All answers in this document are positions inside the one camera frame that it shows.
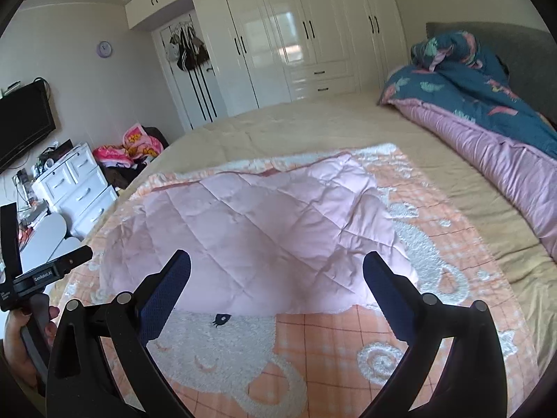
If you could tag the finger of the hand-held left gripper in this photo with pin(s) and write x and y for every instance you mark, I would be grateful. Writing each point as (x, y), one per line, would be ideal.
(9, 239)
(75, 257)

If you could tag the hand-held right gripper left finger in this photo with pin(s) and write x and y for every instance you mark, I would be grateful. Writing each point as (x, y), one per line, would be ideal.
(167, 296)

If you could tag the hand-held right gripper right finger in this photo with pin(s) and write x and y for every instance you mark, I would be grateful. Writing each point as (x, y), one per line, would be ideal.
(387, 296)

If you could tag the pink quilted jacket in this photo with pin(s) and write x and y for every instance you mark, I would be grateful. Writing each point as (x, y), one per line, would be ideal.
(261, 235)

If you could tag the person's left hand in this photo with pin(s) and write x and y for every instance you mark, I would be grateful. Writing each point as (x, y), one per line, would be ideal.
(17, 350)

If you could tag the white cloud-shaped table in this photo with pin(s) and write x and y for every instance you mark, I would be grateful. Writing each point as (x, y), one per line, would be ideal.
(48, 239)

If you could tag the white drawer chest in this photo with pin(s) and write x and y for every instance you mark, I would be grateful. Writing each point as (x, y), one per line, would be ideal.
(78, 191)

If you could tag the orange patterned blanket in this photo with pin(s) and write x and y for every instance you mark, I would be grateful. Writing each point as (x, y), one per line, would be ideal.
(322, 357)

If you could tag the dark cloth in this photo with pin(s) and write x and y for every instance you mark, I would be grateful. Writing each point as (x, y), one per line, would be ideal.
(122, 176)

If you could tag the black television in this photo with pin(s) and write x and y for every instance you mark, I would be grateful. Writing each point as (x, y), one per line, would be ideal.
(24, 126)

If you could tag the pink printed cloth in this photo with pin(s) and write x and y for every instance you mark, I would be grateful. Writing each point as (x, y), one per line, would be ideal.
(130, 146)

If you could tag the tan bed sheet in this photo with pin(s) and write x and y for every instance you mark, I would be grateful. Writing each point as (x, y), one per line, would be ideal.
(304, 126)

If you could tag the white door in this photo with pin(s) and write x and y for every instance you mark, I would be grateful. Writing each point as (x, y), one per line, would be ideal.
(204, 96)

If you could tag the teal and pink duvet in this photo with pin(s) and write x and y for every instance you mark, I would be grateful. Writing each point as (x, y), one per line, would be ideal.
(478, 96)

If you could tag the hanging bags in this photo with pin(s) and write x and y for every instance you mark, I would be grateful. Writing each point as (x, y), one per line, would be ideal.
(187, 50)

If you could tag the white wardrobe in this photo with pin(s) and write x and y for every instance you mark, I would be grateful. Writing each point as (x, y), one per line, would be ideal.
(270, 52)

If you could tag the grey headboard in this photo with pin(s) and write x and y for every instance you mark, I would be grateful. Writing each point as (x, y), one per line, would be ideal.
(531, 61)

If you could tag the round wall clock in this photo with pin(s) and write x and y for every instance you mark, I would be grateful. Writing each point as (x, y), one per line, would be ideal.
(105, 48)

